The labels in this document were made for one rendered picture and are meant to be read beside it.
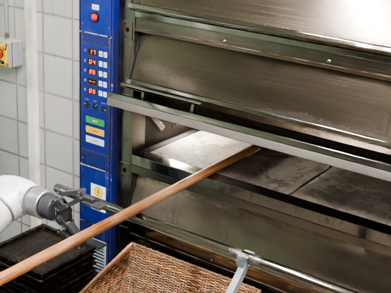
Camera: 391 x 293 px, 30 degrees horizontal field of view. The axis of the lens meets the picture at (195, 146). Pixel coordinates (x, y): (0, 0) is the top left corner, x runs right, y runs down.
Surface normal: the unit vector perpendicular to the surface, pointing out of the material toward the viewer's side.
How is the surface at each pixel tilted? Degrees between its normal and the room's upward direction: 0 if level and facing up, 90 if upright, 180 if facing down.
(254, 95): 70
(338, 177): 0
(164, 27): 90
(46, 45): 90
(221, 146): 0
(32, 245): 0
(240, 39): 90
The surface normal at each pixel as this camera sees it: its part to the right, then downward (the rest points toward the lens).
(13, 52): 0.82, 0.24
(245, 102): -0.52, -0.08
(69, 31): -0.57, 0.26
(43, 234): 0.05, -0.94
